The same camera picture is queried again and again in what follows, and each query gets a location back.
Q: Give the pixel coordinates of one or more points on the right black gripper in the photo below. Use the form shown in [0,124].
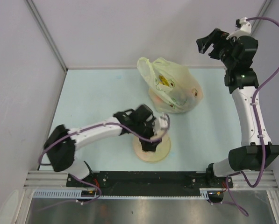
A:
[203,43]

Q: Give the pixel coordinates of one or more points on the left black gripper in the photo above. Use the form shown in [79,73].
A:
[148,146]

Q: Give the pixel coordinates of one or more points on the beige round plate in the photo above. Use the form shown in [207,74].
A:
[152,152]

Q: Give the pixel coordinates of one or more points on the translucent plastic avocado-print bag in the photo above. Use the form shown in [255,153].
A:
[172,88]

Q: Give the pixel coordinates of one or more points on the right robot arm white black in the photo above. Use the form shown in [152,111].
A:
[257,150]

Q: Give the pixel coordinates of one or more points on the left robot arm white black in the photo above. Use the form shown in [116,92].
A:
[63,143]

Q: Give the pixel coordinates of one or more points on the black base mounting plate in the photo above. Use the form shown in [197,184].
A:
[167,184]

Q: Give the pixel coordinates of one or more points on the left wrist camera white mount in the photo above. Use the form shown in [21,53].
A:
[161,126]

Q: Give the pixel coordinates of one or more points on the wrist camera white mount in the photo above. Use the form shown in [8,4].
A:
[243,29]
[161,126]

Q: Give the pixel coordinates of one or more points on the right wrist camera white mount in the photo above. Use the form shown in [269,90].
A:
[243,29]

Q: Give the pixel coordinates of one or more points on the white slotted cable duct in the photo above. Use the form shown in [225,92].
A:
[84,194]

